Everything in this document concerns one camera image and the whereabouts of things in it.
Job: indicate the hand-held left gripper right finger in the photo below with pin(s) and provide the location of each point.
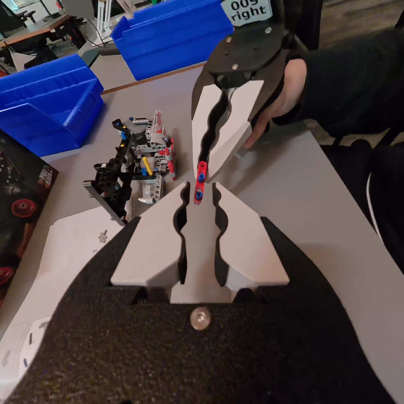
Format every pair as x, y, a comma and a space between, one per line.
252, 252

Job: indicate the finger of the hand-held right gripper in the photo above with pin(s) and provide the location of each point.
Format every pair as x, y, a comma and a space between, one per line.
236, 126
202, 120

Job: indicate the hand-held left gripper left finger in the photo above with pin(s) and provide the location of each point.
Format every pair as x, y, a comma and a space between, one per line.
148, 252

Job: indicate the red beam with blue pins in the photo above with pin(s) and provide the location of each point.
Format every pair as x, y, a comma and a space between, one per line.
200, 167

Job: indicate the toy brick vehicle model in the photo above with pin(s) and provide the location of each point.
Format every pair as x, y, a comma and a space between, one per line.
110, 180

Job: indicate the grey desk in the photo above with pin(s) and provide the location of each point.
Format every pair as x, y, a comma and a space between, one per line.
299, 205
116, 75

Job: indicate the person's right hand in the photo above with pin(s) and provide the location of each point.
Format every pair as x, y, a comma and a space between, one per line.
290, 91

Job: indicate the white instruction booklet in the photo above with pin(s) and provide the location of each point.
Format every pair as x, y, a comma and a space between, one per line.
72, 246

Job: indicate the blue storage bin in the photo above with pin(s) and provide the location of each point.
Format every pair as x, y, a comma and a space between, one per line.
47, 94
170, 41

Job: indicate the white metal stand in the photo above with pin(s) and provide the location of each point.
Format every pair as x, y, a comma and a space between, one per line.
104, 39

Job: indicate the black toy set box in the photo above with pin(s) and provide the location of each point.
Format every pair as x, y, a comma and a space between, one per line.
19, 176

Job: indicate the person's legs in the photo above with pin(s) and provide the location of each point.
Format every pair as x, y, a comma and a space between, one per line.
388, 176

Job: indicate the brown wooden table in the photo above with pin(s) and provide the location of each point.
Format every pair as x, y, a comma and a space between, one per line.
31, 32

